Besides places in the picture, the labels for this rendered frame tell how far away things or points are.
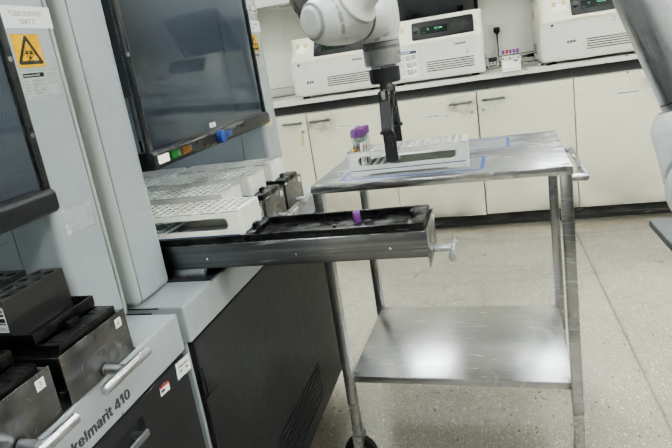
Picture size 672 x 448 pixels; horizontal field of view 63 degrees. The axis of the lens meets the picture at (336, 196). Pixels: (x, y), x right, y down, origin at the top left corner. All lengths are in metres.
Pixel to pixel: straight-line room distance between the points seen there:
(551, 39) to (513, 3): 0.68
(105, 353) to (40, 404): 0.12
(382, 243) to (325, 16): 0.49
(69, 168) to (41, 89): 0.12
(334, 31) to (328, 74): 2.20
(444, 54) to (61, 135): 2.60
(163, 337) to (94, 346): 0.16
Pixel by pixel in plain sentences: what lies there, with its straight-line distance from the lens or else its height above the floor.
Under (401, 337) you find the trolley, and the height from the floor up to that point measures 0.28.
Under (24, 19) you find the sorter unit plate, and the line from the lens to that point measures 0.95.
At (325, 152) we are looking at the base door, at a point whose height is 0.56.
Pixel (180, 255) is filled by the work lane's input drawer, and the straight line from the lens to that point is 1.14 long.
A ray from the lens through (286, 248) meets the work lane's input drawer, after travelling 1.04.
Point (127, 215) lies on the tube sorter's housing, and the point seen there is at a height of 0.90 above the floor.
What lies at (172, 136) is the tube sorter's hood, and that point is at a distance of 1.18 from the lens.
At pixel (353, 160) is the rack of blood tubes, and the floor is 0.86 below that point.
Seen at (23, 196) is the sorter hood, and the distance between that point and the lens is 0.87.
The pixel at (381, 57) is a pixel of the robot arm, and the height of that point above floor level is 1.10.
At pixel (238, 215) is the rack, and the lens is 1.07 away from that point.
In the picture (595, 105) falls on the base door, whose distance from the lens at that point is 3.35.
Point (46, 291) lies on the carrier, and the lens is 0.89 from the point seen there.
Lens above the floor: 1.11
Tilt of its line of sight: 14 degrees down
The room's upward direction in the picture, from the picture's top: 9 degrees counter-clockwise
